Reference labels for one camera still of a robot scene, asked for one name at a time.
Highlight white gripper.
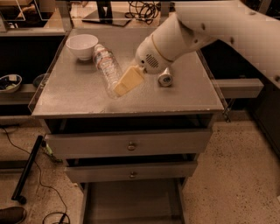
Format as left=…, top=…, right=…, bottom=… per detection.
left=113, top=34, right=174, bottom=97

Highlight clear plastic water bottle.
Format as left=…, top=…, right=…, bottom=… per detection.
left=93, top=44, right=122, bottom=99

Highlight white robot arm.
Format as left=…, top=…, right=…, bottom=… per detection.
left=113, top=0, right=280, bottom=96

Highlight grey drawer cabinet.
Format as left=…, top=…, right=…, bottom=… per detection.
left=29, top=27, right=228, bottom=224

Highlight grey top drawer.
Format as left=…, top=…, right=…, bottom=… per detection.
left=45, top=129, right=212, bottom=159

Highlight grey drawer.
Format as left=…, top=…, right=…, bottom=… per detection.
left=45, top=129, right=212, bottom=159
left=79, top=178, right=189, bottom=224
left=65, top=161, right=197, bottom=183

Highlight grey middle drawer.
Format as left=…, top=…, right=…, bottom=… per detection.
left=65, top=161, right=197, bottom=183

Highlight grey bottom drawer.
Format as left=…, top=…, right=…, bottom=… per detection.
left=79, top=178, right=189, bottom=224

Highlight silver crushed can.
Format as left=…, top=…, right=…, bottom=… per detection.
left=157, top=67, right=173, bottom=88

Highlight white ceramic bowl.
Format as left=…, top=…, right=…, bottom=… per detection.
left=66, top=34, right=98, bottom=60

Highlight black monitor stand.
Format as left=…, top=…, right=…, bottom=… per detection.
left=81, top=0, right=131, bottom=27

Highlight grey side shelf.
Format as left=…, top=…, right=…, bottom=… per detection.
left=212, top=79, right=263, bottom=99

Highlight bowl with items on shelf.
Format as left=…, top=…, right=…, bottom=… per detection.
left=0, top=74, right=22, bottom=93

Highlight black bar on floor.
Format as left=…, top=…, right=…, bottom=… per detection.
left=11, top=136, right=43, bottom=205

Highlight brown shoe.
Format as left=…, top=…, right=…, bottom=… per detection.
left=0, top=206, right=27, bottom=224

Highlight black coiled cables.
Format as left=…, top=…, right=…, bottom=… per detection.
left=125, top=0, right=176, bottom=25

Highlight black floor cable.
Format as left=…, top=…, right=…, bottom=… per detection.
left=0, top=125, right=72, bottom=224

